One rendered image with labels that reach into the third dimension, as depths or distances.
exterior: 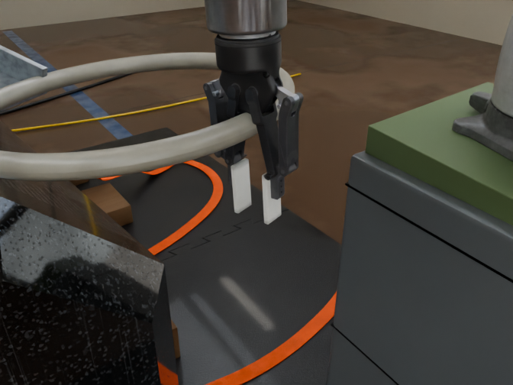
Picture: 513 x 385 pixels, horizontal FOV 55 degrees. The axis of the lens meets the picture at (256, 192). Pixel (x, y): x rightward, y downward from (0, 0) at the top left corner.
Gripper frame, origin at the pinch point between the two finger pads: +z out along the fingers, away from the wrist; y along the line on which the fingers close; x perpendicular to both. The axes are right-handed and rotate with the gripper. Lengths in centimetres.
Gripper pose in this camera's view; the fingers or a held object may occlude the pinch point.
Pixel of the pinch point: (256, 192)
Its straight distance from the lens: 65.0
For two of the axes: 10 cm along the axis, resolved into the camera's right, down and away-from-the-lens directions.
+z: 0.5, 8.8, 4.7
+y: -7.9, -2.6, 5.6
